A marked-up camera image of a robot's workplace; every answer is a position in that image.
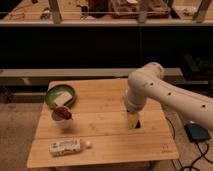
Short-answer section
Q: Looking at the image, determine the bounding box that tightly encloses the wooden table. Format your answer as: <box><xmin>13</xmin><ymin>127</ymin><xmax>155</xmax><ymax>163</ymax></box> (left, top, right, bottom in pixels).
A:
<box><xmin>27</xmin><ymin>79</ymin><xmax>179</xmax><ymax>169</ymax></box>

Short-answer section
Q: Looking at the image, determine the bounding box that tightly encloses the white labelled plastic bottle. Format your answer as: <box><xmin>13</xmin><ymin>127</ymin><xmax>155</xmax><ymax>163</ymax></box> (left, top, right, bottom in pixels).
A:
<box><xmin>49</xmin><ymin>138</ymin><xmax>92</xmax><ymax>157</ymax></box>

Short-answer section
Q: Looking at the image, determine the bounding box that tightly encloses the black floor cable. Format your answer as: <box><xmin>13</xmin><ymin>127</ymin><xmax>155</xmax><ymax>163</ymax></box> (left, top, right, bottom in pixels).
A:
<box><xmin>165</xmin><ymin>116</ymin><xmax>213</xmax><ymax>171</ymax></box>

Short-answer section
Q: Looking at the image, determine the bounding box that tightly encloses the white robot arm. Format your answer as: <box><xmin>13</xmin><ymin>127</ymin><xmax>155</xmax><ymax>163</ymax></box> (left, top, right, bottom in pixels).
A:
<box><xmin>123</xmin><ymin>62</ymin><xmax>213</xmax><ymax>132</ymax></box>

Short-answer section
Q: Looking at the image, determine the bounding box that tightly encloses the green round bowl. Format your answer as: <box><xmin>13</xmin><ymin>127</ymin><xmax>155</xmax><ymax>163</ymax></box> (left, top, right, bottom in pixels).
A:
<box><xmin>44</xmin><ymin>84</ymin><xmax>77</xmax><ymax>109</ymax></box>

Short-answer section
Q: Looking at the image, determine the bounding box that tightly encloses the black smartphone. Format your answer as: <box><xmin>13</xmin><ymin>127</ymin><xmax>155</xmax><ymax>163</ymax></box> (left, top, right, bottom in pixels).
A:
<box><xmin>134</xmin><ymin>120</ymin><xmax>141</xmax><ymax>129</ymax></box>

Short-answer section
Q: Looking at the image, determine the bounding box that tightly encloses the white block in bowl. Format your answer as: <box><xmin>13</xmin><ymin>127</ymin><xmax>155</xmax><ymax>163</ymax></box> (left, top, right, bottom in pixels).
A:
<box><xmin>54</xmin><ymin>92</ymin><xmax>73</xmax><ymax>106</ymax></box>

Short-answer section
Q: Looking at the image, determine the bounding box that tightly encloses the red object in cup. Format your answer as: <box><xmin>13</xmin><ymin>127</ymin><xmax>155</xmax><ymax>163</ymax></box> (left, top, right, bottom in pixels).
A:
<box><xmin>54</xmin><ymin>107</ymin><xmax>72</xmax><ymax>119</ymax></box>

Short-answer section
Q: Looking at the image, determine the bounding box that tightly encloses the black foot pedal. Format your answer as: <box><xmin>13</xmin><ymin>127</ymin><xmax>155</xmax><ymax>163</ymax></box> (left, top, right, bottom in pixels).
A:
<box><xmin>184</xmin><ymin>123</ymin><xmax>211</xmax><ymax>142</ymax></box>

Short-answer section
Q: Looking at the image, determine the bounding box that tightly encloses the long metal shelf bench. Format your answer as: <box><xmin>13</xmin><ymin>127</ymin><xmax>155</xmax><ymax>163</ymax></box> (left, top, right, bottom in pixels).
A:
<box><xmin>0</xmin><ymin>67</ymin><xmax>184</xmax><ymax>79</ymax></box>

